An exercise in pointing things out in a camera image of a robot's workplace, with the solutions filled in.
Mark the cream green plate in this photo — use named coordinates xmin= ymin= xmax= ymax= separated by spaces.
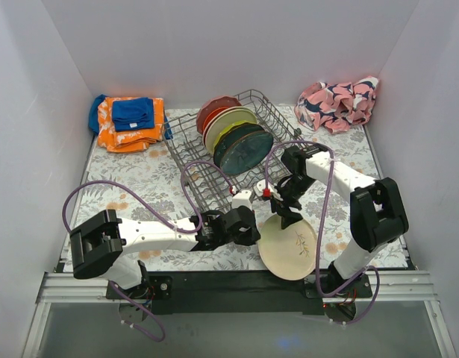
xmin=257 ymin=214 xmax=317 ymax=280

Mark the dark teal plate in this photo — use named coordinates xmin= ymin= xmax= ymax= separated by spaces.
xmin=213 ymin=123 xmax=274 ymax=175
xmin=219 ymin=131 xmax=273 ymax=175

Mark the grey wire dish rack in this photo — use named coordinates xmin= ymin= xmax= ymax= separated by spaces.
xmin=165 ymin=89 xmax=302 ymax=213

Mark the green polka dot scalloped plate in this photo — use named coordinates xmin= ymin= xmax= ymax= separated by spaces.
xmin=213 ymin=121 xmax=260 ymax=155

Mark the pink and green branch plate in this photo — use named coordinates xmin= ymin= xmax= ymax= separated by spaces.
xmin=202 ymin=107 xmax=257 ymax=154

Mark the orange plate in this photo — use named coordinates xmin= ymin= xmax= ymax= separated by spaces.
xmin=202 ymin=107 xmax=228 ymax=140

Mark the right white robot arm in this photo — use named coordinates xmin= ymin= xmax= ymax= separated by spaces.
xmin=262 ymin=140 xmax=409 ymax=298

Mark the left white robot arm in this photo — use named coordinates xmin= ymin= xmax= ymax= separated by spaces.
xmin=70 ymin=206 xmax=260 ymax=298

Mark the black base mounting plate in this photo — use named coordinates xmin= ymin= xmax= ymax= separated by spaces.
xmin=105 ymin=268 xmax=375 ymax=314

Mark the pink navy floral cloth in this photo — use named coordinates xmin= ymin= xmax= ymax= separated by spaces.
xmin=294 ymin=76 xmax=379 ymax=134

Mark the floral table mat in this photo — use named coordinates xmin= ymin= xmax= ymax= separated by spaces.
xmin=63 ymin=104 xmax=398 ymax=272

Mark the orange patterned cloth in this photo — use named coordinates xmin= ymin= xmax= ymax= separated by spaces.
xmin=96 ymin=97 xmax=165 ymax=154

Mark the blue folded towel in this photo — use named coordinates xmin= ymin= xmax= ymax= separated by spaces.
xmin=112 ymin=98 xmax=155 ymax=132

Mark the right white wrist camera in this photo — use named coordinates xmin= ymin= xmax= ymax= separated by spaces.
xmin=253 ymin=179 xmax=281 ymax=201

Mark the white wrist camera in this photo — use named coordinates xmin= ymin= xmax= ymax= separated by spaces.
xmin=231 ymin=189 xmax=253 ymax=210
xmin=253 ymin=179 xmax=281 ymax=201

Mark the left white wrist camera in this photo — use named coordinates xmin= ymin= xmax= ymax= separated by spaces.
xmin=231 ymin=189 xmax=253 ymax=210

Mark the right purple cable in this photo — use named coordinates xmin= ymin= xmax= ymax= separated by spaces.
xmin=264 ymin=140 xmax=381 ymax=324

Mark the aluminium frame rail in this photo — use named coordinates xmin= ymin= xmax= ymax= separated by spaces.
xmin=22 ymin=271 xmax=456 ymax=357

